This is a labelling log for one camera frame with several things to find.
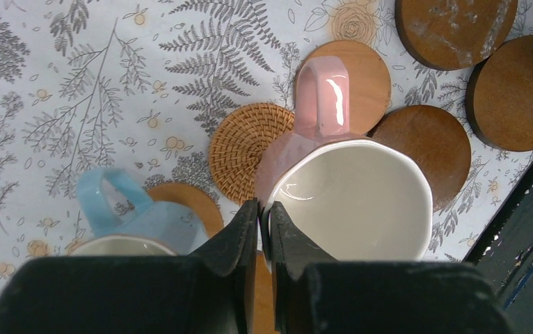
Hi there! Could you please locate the light cork coaster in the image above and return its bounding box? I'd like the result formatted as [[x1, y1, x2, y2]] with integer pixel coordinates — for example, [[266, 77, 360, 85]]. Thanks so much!
[[147, 182, 224, 238], [301, 40, 391, 137]]

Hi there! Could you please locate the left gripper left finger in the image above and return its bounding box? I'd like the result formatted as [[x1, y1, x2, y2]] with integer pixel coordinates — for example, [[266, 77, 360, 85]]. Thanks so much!
[[191, 199, 258, 333]]

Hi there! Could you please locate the light blue mug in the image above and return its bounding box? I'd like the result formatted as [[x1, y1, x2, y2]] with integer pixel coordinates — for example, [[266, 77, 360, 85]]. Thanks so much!
[[72, 168, 209, 256]]

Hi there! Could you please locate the dark scuffed brown coaster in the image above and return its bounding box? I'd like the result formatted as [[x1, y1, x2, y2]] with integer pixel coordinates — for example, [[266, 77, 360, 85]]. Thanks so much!
[[395, 0, 518, 71]]

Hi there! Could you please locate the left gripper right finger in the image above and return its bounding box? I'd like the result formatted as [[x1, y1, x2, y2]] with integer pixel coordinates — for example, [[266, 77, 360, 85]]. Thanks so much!
[[270, 201, 336, 333]]

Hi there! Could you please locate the woven rattan coaster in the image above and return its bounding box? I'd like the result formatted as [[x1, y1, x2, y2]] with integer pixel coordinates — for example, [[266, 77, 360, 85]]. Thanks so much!
[[208, 103, 294, 205]]

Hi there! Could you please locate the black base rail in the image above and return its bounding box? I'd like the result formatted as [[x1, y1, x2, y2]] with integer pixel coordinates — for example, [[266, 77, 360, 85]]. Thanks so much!
[[465, 162, 533, 333]]

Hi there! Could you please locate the floral patterned table mat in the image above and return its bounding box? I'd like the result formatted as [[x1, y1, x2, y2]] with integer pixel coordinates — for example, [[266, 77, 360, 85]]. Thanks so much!
[[0, 0, 533, 301]]

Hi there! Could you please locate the pink mug white inside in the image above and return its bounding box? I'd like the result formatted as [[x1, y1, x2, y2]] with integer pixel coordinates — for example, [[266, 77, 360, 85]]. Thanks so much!
[[255, 56, 433, 261]]

